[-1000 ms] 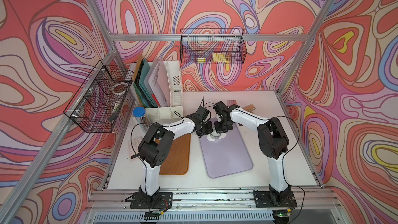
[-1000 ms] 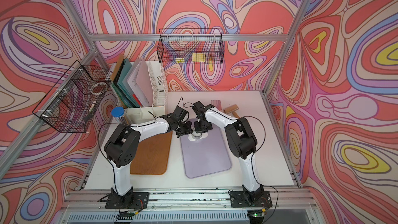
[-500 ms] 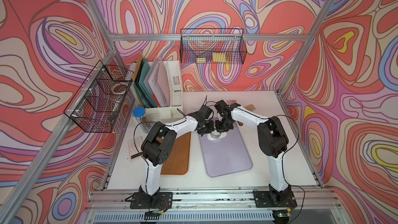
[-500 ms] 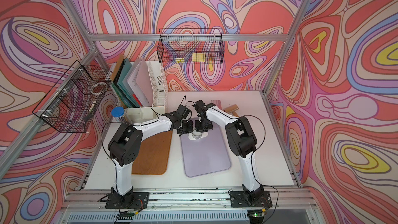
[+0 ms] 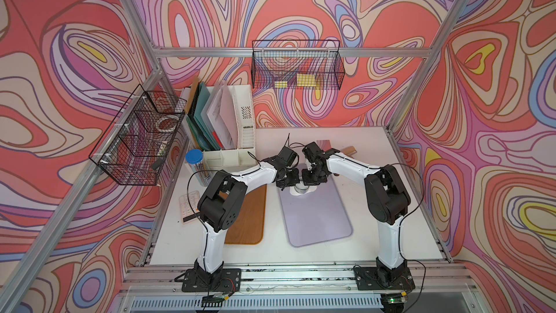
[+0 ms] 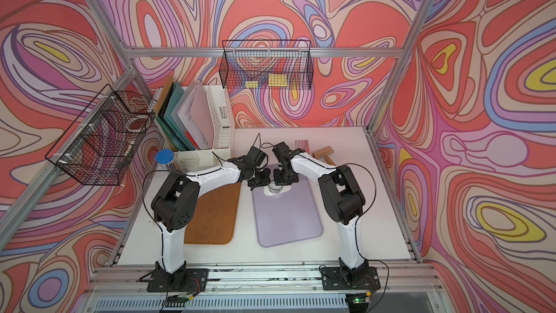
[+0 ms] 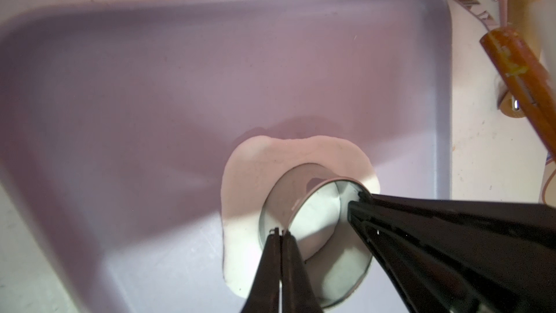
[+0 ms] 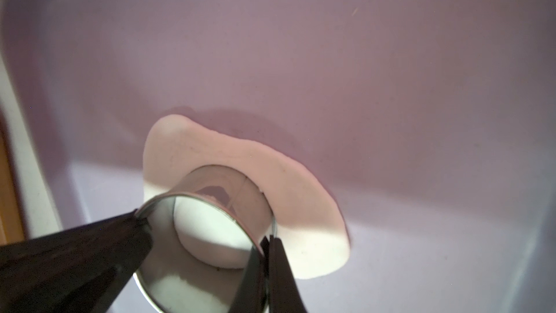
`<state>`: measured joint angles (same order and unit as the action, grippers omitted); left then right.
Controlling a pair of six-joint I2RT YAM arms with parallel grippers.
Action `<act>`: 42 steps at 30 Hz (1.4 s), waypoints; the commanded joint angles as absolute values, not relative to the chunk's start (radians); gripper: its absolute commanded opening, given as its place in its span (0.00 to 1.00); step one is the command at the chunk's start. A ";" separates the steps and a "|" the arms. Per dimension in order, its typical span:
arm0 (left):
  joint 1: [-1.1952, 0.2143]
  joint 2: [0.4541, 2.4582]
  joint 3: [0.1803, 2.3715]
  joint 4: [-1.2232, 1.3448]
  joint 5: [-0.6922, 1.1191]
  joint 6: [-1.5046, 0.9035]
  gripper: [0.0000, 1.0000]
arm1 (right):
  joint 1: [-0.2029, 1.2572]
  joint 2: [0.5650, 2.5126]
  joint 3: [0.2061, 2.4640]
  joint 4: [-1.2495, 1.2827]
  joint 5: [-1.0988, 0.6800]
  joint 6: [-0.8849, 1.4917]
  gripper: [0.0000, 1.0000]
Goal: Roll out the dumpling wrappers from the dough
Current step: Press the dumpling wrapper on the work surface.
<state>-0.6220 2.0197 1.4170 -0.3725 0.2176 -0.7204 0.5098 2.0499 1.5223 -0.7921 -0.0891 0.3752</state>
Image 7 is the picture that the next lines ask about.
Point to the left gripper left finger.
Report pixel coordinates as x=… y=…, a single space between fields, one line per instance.
x=264 y=295

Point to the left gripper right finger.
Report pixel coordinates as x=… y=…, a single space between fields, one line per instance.
x=297 y=292

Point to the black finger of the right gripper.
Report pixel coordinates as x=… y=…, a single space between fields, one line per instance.
x=461 y=256

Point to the round metal cutter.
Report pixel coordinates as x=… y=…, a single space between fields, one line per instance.
x=311 y=202

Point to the white dough piece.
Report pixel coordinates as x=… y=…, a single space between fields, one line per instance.
x=249 y=175

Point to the lilac plastic cutting mat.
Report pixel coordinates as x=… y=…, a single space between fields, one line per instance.
x=117 y=121

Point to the wooden dough roller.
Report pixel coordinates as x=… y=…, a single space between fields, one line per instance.
x=521 y=4

